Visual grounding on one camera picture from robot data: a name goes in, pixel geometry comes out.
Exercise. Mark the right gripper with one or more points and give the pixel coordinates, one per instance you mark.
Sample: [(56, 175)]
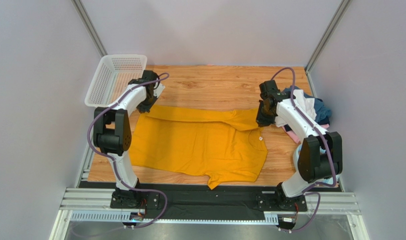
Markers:
[(263, 118)]

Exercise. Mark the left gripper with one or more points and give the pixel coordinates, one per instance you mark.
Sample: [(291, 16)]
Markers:
[(142, 108)]

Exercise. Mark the yellow t-shirt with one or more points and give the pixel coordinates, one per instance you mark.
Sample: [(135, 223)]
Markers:
[(225, 146)]

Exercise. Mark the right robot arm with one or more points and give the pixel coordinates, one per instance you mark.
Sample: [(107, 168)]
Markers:
[(321, 155)]

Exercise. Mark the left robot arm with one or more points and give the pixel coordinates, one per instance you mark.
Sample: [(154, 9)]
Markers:
[(112, 135)]

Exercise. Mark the pink garment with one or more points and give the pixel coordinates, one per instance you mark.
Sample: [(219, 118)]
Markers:
[(291, 134)]

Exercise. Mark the white t-shirt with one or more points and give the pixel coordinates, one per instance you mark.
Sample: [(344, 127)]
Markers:
[(289, 116)]

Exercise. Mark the white plastic basket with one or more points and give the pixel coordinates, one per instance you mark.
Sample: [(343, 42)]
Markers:
[(112, 76)]

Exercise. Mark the blue t-shirt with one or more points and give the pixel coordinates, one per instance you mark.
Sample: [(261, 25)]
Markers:
[(322, 111)]

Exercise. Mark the light blue headphones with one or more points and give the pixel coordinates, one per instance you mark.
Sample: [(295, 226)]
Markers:
[(296, 155)]

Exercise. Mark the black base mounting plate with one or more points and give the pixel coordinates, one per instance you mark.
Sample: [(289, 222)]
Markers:
[(198, 202)]

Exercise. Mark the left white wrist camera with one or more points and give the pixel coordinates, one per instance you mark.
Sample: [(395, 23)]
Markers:
[(158, 89)]

